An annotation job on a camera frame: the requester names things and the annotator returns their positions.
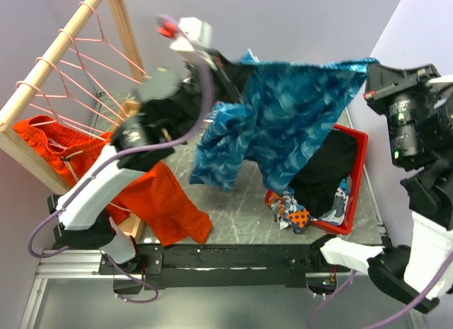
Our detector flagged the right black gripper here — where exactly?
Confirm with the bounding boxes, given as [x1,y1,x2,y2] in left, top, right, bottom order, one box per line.
[360,60,442,163]

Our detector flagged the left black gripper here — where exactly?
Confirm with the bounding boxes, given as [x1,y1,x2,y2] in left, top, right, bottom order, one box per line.
[175,50,256,142]

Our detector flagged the blue shark print shorts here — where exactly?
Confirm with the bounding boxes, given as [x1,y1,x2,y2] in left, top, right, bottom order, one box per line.
[188,51,378,192]

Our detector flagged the pink wire hanger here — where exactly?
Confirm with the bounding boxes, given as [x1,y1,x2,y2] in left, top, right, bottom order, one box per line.
[58,28,130,125]
[75,1,146,84]
[34,57,126,136]

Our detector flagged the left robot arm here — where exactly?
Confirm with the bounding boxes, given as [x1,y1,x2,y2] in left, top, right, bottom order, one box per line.
[53,50,252,274]

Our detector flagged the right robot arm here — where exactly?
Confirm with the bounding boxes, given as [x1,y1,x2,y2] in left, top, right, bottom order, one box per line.
[309,64,452,314]

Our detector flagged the orange shorts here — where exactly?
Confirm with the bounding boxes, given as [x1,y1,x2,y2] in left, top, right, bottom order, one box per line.
[13,115,212,246]

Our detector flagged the pink hanger holding orange shorts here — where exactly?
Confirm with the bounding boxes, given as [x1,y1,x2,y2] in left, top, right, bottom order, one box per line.
[16,81,105,141]

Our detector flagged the black garment in bin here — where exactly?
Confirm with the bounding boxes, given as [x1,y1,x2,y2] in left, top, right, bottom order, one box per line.
[289,129,357,218]

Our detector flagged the red plastic bin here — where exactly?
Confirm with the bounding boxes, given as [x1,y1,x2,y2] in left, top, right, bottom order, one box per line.
[277,125,368,217]

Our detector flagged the wooden clothes rack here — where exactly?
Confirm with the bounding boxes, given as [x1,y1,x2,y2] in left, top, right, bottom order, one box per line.
[0,0,149,241]

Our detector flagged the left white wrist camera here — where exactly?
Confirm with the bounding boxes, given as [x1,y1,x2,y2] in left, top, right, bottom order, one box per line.
[156,16,212,64]

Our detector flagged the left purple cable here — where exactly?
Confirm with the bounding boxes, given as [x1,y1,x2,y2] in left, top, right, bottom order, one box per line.
[27,13,214,304]

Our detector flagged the purple cable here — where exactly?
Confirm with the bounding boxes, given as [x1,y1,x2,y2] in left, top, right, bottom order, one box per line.
[306,250,453,329]
[27,13,214,304]

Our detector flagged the pink wire hanger top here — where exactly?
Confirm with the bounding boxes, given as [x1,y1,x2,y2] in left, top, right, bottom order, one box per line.
[75,1,146,84]

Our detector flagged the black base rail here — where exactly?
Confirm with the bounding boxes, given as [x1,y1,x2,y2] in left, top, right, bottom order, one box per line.
[97,242,340,296]

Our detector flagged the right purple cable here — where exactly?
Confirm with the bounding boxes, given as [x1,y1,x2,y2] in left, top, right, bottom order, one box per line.
[306,250,453,329]

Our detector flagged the aluminium frame rail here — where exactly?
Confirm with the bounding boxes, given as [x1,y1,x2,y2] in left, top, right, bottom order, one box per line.
[19,250,142,328]

